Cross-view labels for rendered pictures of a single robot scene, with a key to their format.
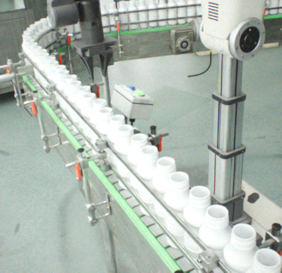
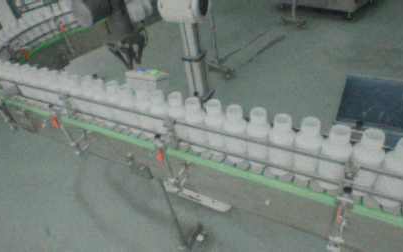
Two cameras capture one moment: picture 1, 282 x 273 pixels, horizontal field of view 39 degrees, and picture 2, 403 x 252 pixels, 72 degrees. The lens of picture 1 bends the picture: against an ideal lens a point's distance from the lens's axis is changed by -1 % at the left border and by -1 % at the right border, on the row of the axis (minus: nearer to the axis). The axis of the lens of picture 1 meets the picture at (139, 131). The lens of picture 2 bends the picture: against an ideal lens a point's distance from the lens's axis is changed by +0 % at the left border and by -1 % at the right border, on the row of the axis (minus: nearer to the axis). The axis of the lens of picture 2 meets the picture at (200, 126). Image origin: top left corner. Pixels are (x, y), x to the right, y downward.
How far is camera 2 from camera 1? 0.44 m
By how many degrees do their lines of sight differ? 26
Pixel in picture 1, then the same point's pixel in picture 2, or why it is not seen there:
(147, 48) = (93, 41)
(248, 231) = (370, 133)
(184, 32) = not seen: hidden behind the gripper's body
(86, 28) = (117, 20)
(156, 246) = (268, 181)
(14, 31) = not seen: outside the picture
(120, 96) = (138, 80)
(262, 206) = not seen: hidden behind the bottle
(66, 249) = (103, 223)
